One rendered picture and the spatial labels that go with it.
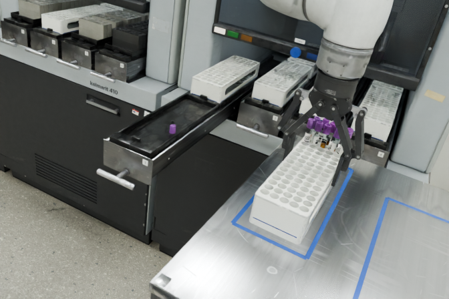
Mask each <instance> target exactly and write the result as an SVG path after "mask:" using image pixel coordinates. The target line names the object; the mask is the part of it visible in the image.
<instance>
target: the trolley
mask: <svg viewBox="0 0 449 299"><path fill-rule="evenodd" d="M284 153H285V149H283V148H282V143H281V144H280V145H279V146H278V147H277V148H276V149H275V150H274V151H273V153H272V154H271V155H270V156H269V157H268V158H267V159H266V160H265V161H264V162H263V163H262V164H261V165H260V166H259V167H258V168H257V169H256V170H255V171H254V172H253V173H252V174H251V175H250V177H249V178H248V179H247V180H246V181H245V182H244V183H243V184H242V185H241V186H240V187H239V188H238V190H237V191H236V192H235V193H234V194H233V195H232V196H231V197H230V198H229V199H228V200H227V201H226V202H225V203H224V204H223V205H222V206H221V207H220V208H219V209H218V210H217V211H216V212H215V213H214V215H213V216H212V217H211V218H210V219H209V220H208V221H207V222H206V223H205V224H204V225H203V226H202V228H201V229H200V230H199V231H198V232H197V233H195V235H193V237H191V239H190V240H189V241H188V242H187V243H186V244H185V245H184V246H183V247H182V248H181V249H180V250H179V252H178V253H177V254H176V255H175V256H174V257H173V258H172V259H171V260H170V261H169V262H168V263H167V265H165V267H163V269H161V271H159V273H157V275H156V276H155V277H154V278H153V279H152V280H151V281H150V283H149V291H150V292H151V295H150V299H449V191H446V190H443V189H441V188H438V187H436V186H432V185H430V184H427V183H425V182H421V181H419V180H416V179H414V178H411V177H408V176H405V175H403V174H400V173H398V172H395V171H392V170H389V169H387V168H383V167H381V166H378V165H376V164H373V163H371V162H367V161H365V160H362V159H360V160H357V159H355V158H353V159H351V161H350V164H349V167H348V169H347V171H346V172H343V171H341V173H340V176H339V179H338V181H337V183H336V185H335V187H332V189H331V190H330V192H329V194H328V195H327V197H326V199H325V201H324V203H323V204H322V206H321V208H320V209H319V211H318V213H317V215H316V217H315V218H314V220H313V222H312V223H311V225H310V227H309V229H308V231H307V233H306V235H305V237H304V238H303V240H302V242H301V243H300V244H294V243H292V242H290V241H288V240H286V239H284V238H282V237H280V236H277V235H275V234H273V233H271V232H269V231H267V230H264V229H262V228H260V227H258V226H256V225H254V224H252V223H250V221H249V218H250V215H251V209H252V205H253V200H254V197H255V192H256V191H257V190H258V189H259V188H260V187H261V186H262V185H263V183H264V182H265V181H266V180H267V178H268V177H269V176H270V175H271V174H272V173H273V172H274V171H275V170H276V168H277V167H278V166H279V165H280V164H281V162H282V161H283V156H284Z"/></svg>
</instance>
